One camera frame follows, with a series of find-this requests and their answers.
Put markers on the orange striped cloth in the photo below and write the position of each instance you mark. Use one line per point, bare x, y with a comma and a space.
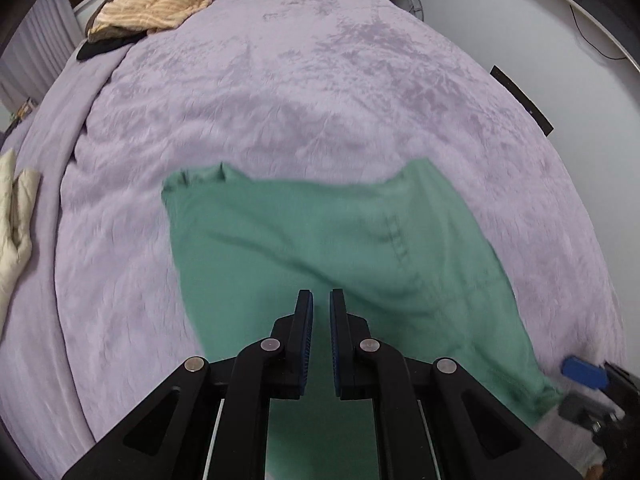
155, 2

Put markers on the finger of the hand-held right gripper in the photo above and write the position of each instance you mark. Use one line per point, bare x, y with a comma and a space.
577, 409
582, 372

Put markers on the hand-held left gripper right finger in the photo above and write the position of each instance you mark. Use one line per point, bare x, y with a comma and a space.
336, 340

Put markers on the black flat strip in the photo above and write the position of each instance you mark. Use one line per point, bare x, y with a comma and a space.
522, 100

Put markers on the purple plush blanket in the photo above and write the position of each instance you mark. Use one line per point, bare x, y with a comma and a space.
300, 85

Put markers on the cream quilted cloth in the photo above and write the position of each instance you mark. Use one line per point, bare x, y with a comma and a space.
15, 240

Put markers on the black cloth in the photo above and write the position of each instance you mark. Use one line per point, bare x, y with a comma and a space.
102, 49

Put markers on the green shirt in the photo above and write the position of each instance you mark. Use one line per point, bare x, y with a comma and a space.
325, 230

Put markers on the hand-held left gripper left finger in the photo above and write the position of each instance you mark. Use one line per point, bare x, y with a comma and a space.
306, 340

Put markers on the small colourful object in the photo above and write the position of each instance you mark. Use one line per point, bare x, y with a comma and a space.
25, 110

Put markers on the grey curtain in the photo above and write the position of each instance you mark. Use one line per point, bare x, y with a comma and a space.
35, 45

